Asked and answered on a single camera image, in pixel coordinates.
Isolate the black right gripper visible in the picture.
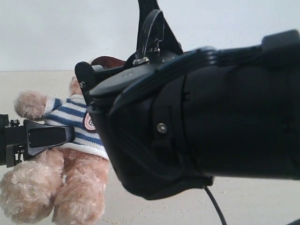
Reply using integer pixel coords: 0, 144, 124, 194
89, 50, 300, 201

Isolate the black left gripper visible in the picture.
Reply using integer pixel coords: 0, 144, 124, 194
0, 114, 75, 168

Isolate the dark red wooden spoon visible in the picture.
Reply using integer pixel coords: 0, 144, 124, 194
91, 56, 126, 69

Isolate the tan teddy bear striped sweater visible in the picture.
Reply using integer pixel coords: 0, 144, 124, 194
0, 77, 109, 225

